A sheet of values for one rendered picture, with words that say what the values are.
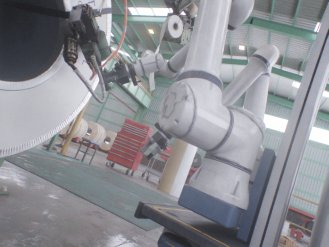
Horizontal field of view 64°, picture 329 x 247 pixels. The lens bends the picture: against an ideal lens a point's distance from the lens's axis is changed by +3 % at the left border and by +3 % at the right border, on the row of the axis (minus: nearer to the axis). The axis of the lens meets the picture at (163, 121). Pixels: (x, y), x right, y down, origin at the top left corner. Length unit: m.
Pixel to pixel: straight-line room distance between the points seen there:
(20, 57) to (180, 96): 1.03
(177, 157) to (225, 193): 4.85
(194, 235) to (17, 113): 0.94
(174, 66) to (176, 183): 4.31
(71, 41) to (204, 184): 0.84
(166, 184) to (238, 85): 4.40
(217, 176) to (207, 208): 0.09
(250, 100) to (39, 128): 1.13
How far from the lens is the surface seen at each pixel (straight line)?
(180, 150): 5.61
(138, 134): 6.21
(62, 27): 1.27
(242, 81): 1.40
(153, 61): 1.37
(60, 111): 1.49
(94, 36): 1.36
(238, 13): 1.20
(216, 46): 0.88
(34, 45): 1.55
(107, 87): 1.43
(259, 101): 1.52
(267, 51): 1.48
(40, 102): 1.39
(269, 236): 0.90
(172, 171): 5.59
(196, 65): 0.81
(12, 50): 1.62
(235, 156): 0.79
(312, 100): 0.97
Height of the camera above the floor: 0.44
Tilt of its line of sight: 10 degrees up
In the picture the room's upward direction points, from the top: 22 degrees clockwise
